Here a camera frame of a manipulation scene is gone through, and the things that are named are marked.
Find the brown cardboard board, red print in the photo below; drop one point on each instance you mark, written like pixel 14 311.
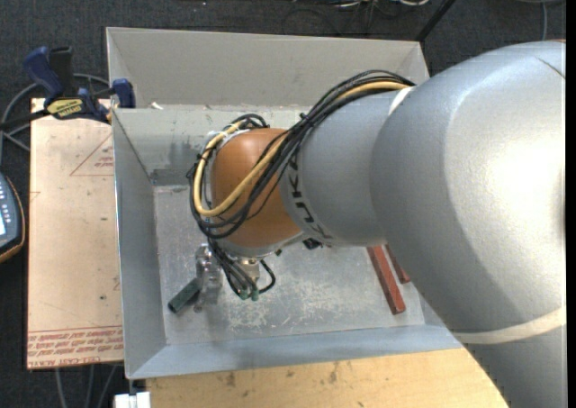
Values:
pixel 72 226

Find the black cylinder on white bracket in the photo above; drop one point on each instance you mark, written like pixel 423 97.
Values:
pixel 311 243

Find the dark green flat block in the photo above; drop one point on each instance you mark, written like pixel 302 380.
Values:
pixel 183 297

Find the red-brown flat block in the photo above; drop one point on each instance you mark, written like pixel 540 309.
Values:
pixel 387 282
pixel 400 270

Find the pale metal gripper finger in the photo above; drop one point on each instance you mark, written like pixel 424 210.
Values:
pixel 212 281
pixel 203 258

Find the grey metal bin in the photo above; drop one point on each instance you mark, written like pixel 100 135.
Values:
pixel 315 298

